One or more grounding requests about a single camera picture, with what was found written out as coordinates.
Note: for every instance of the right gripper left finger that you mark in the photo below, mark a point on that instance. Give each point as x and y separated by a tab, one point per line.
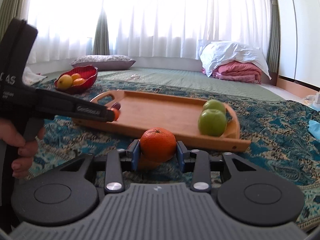
113	164

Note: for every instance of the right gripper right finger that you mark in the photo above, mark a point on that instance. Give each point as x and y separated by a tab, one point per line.
234	171

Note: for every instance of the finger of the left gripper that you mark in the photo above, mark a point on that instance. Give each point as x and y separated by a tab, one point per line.
110	115

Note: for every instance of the small tangerine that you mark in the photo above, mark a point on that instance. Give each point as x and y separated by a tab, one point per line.
116	113

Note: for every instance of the brown date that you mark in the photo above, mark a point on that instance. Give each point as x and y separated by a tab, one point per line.
116	105

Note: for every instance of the green apple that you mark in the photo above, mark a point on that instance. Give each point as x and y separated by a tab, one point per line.
214	104
212	122

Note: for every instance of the tangerine with stem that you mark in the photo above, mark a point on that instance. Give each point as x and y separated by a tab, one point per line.
158	145

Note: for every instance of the person's left hand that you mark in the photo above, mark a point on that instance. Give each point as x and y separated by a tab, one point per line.
26	149

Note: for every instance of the white crumpled cloth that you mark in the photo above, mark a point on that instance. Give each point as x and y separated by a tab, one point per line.
30	78

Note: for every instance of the wooden serving tray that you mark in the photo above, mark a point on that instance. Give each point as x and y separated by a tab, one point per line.
141	111

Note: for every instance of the orange in bowl front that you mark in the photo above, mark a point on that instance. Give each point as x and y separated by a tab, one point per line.
78	82

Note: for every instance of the orange in bowl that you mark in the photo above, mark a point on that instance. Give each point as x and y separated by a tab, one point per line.
75	76
78	82

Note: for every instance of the red fruit bowl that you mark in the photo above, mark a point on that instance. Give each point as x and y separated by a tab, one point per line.
89	73

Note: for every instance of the floral grey pillow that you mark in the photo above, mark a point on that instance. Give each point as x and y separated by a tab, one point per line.
104	62

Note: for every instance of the orange in bowl rear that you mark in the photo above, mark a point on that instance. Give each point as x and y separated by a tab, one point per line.
75	76

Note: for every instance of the green drape left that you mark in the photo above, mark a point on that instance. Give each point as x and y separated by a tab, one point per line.
101	44

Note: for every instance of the green drape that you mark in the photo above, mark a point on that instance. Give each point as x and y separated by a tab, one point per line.
101	44
273	53

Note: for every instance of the green quilted mat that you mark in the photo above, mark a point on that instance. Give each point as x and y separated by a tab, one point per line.
190	80

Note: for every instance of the teal paisley patterned blanket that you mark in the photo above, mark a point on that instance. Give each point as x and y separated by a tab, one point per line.
277	129

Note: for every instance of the folded pink blanket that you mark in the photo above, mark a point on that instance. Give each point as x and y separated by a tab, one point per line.
237	71

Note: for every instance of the white sheer curtain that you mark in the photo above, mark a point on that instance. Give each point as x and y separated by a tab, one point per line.
146	28

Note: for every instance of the white pillow on blankets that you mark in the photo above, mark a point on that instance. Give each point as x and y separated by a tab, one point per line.
217	53

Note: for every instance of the light blue cloth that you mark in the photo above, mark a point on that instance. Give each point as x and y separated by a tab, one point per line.
314	129

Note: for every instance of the green drape right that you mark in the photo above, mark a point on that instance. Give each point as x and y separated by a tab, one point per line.
273	53

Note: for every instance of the white charger and clutter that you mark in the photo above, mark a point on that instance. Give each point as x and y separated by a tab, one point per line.
313	101

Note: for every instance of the white wardrobe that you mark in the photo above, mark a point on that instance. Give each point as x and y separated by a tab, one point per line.
299	40

